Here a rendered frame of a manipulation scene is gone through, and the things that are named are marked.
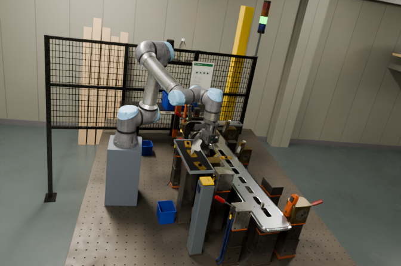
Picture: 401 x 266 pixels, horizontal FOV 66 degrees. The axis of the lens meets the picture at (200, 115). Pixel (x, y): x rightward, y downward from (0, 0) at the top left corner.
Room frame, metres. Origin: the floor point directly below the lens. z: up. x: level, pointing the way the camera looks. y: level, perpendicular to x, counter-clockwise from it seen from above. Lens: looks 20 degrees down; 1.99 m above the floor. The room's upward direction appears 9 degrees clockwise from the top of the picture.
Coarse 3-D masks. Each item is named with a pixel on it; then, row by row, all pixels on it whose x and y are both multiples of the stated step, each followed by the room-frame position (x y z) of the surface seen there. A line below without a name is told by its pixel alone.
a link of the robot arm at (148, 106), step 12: (156, 48) 1.68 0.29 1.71; (168, 48) 1.74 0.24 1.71; (168, 60) 1.76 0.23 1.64; (156, 84) 1.75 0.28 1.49; (144, 96) 1.76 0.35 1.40; (156, 96) 1.77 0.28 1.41; (144, 108) 1.74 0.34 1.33; (156, 108) 1.78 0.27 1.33; (144, 120) 1.73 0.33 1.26; (156, 120) 1.80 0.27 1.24
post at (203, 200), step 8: (200, 184) 1.32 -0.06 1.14; (200, 192) 1.30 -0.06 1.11; (208, 192) 1.31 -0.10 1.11; (200, 200) 1.29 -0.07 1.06; (208, 200) 1.31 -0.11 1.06; (200, 208) 1.30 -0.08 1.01; (208, 208) 1.31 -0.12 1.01; (192, 216) 1.34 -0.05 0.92; (200, 216) 1.30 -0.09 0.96; (208, 216) 1.32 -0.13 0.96; (192, 224) 1.32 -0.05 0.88; (200, 224) 1.30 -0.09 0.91; (192, 232) 1.31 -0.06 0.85; (200, 232) 1.31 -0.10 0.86; (192, 240) 1.29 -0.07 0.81; (200, 240) 1.31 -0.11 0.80; (192, 248) 1.29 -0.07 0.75; (200, 248) 1.31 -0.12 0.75
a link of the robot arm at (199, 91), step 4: (192, 88) 1.47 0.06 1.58; (196, 88) 1.48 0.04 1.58; (200, 88) 1.50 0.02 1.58; (196, 92) 1.45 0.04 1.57; (200, 92) 1.47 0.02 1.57; (204, 92) 1.46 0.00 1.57; (196, 96) 1.44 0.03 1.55; (200, 96) 1.45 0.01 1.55; (196, 100) 1.45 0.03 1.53; (200, 100) 1.45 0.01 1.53
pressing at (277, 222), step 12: (192, 120) 2.50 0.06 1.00; (216, 156) 1.91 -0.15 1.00; (240, 168) 1.80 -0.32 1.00; (252, 180) 1.67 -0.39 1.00; (240, 192) 1.52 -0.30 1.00; (264, 192) 1.57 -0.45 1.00; (252, 204) 1.42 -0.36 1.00; (264, 204) 1.44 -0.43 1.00; (252, 216) 1.32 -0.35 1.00; (264, 216) 1.33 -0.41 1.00; (276, 216) 1.35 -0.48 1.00; (264, 228) 1.24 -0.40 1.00; (276, 228) 1.26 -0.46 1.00; (288, 228) 1.27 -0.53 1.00
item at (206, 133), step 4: (204, 120) 1.43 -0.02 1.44; (208, 124) 1.44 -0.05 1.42; (212, 124) 1.40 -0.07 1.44; (216, 124) 1.40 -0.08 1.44; (204, 128) 1.45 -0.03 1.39; (208, 128) 1.43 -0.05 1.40; (212, 128) 1.39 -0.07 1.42; (216, 128) 1.42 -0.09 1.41; (204, 132) 1.41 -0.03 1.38; (208, 132) 1.41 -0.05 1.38; (212, 132) 1.41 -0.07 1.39; (216, 132) 1.43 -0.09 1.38; (200, 136) 1.43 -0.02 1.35; (204, 136) 1.43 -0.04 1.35; (208, 136) 1.38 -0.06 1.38; (212, 136) 1.40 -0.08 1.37; (216, 136) 1.41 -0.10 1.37; (204, 140) 1.42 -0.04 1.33; (208, 140) 1.39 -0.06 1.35; (212, 140) 1.40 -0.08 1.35; (216, 140) 1.41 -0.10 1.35
